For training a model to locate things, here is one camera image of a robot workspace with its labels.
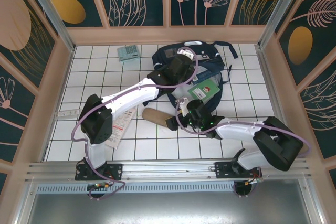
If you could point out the beige pencil case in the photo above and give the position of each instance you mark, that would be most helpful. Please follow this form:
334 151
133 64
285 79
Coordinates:
155 116

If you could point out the clear plastic stationery pack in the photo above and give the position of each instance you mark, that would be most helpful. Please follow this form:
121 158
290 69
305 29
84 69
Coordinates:
123 127

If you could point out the green book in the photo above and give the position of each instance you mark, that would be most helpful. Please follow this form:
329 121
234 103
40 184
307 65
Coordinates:
203 90

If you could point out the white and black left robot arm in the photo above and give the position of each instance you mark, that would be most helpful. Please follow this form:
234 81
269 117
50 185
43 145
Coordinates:
131 98

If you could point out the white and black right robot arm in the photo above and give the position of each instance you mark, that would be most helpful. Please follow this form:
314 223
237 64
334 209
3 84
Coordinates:
236 130

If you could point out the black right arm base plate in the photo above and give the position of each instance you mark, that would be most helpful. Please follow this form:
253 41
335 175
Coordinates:
221 169

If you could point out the navy blue backpack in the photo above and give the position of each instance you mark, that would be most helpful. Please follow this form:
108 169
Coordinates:
162 58

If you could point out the aluminium corner post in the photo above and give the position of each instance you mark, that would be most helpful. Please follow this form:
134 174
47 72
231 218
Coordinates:
53 16
280 11

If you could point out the mint green calculator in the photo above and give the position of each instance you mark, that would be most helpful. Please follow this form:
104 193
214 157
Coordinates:
127 53

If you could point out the small circuit board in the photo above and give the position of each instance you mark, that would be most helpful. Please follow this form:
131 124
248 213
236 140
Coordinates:
254 181
98 186

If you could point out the grey metal sheet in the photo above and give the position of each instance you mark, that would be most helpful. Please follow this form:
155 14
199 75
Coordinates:
168 208

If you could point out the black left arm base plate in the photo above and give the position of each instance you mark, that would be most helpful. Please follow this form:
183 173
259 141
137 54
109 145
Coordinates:
115 169

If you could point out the aluminium mounting rail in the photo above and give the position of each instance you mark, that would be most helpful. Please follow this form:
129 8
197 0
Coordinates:
168 169

